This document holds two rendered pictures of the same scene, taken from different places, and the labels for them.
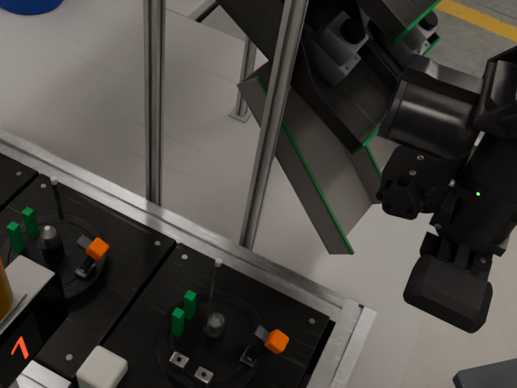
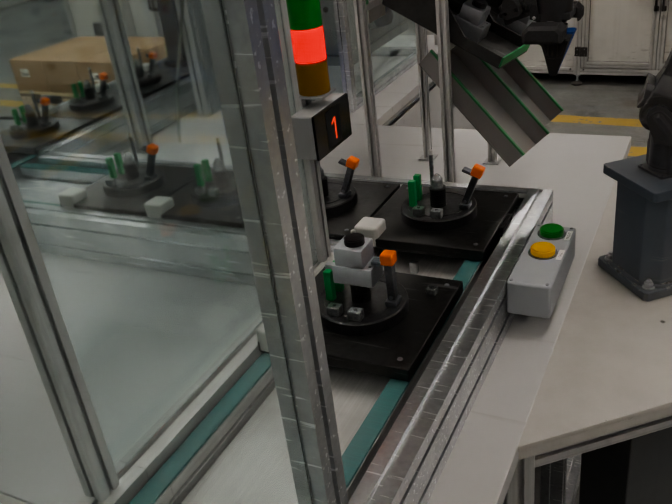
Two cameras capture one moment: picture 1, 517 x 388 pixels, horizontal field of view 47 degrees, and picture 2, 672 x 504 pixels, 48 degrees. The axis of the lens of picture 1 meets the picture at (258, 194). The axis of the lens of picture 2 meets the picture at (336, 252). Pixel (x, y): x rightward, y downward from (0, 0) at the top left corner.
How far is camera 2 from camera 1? 0.93 m
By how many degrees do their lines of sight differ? 23
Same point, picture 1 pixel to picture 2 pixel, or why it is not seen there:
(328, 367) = (523, 213)
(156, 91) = (369, 82)
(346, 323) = (532, 197)
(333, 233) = (506, 144)
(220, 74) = (406, 144)
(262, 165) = (446, 106)
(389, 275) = (568, 205)
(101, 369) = (370, 222)
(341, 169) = (504, 119)
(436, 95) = not seen: outside the picture
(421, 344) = (602, 229)
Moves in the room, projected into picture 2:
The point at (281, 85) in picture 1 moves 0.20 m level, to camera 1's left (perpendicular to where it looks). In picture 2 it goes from (444, 36) to (341, 45)
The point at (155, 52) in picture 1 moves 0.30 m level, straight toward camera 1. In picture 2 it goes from (366, 52) to (392, 92)
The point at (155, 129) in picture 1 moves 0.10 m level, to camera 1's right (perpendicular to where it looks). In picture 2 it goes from (372, 114) to (420, 111)
